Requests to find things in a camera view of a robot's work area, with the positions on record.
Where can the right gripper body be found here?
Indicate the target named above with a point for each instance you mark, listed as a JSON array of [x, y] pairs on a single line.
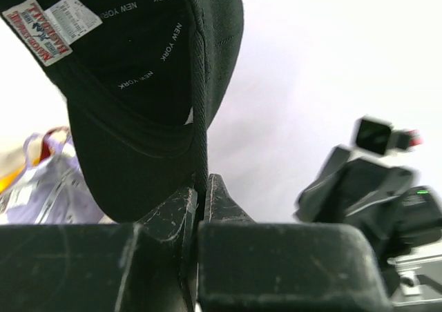
[[360, 192]]

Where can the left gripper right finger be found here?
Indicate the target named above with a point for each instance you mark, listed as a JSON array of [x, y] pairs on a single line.
[[248, 266]]

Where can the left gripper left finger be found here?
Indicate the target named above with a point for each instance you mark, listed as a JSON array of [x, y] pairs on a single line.
[[137, 266]]

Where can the purple baseball cap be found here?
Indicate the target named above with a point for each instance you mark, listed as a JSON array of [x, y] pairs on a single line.
[[51, 192]]

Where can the black baseball cap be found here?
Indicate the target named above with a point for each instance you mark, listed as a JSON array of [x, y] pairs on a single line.
[[143, 80]]

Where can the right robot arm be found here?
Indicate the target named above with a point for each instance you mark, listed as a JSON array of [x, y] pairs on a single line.
[[401, 221]]

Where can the red baseball cap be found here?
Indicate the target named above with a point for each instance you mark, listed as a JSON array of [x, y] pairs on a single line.
[[54, 141]]

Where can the yellow plastic tray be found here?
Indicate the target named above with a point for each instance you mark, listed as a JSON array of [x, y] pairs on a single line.
[[7, 180]]

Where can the white baseball cap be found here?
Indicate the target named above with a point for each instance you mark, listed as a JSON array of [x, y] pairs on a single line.
[[16, 159]]

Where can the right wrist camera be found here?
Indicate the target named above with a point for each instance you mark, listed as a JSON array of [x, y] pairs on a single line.
[[381, 137]]

